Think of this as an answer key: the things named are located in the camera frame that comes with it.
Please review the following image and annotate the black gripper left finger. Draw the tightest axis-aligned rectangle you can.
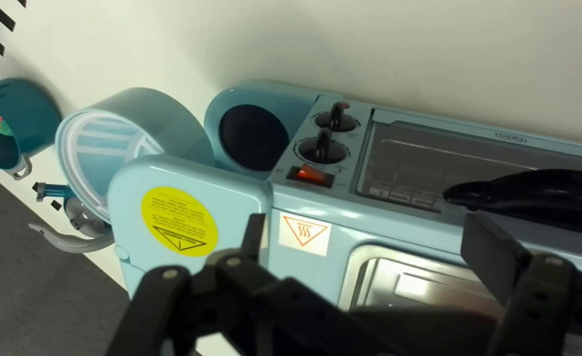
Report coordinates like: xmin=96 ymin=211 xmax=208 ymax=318
xmin=105 ymin=211 xmax=288 ymax=356

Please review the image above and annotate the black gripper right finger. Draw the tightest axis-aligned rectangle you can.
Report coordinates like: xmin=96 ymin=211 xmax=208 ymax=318
xmin=460 ymin=211 xmax=582 ymax=356

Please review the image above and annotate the light blue breakfast maker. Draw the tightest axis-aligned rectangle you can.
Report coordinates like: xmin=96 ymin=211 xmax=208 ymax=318
xmin=54 ymin=78 xmax=582 ymax=325

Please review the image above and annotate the teal cup grey handle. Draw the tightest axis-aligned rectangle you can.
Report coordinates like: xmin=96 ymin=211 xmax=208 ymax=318
xmin=0 ymin=76 xmax=66 ymax=181

